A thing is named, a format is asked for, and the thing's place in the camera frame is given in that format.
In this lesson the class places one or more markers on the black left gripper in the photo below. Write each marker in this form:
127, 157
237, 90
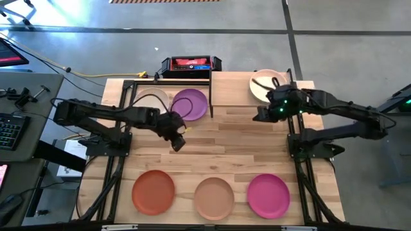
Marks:
170, 125

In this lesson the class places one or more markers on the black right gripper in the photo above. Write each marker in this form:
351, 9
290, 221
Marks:
285, 102

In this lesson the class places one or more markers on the cream plate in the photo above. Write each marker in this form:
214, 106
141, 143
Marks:
260, 96

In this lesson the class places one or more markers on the purple plate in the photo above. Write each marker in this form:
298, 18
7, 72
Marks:
199, 102

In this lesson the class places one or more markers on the orange plate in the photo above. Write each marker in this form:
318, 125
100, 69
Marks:
153, 192

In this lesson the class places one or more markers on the tan plate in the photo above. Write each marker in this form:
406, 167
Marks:
214, 199

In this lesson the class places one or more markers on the magenta plate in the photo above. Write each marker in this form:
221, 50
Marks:
268, 196

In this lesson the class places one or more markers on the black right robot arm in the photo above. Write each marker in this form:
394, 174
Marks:
337, 104

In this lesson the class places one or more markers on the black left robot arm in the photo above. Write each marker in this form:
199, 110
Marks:
96, 112

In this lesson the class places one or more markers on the wooden shelf with black legs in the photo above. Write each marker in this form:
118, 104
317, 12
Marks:
231, 90

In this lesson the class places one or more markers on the red black power station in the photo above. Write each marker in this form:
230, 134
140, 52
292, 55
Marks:
189, 62

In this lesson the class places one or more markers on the white printed box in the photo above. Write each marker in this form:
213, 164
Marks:
77, 149

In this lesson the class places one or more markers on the black flat bar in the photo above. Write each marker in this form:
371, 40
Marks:
57, 155

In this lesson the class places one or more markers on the grey metal stand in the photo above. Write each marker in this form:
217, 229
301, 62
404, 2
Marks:
389, 167

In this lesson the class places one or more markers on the small black connector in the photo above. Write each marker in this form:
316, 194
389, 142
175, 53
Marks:
41, 212

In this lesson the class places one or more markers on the grey desk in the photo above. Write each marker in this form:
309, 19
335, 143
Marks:
32, 79
22, 179

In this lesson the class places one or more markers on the black desk clamp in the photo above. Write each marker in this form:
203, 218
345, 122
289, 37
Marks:
20, 97

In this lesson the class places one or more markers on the black backlit keyboard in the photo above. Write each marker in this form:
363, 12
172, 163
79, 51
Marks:
11, 131

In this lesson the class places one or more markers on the phone with red screen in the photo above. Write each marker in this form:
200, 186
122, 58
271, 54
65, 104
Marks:
2, 176

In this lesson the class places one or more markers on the black computer mouse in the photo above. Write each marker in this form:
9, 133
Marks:
9, 207

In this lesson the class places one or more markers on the black computer monitor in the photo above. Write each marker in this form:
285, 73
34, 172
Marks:
9, 54

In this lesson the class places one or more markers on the black chair base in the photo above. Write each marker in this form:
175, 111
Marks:
19, 16

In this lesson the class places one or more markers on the black aluminium extrusion frame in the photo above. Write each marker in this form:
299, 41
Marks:
167, 83

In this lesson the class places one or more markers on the silver metal bracket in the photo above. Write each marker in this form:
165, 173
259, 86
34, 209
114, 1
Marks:
298, 228
119, 227

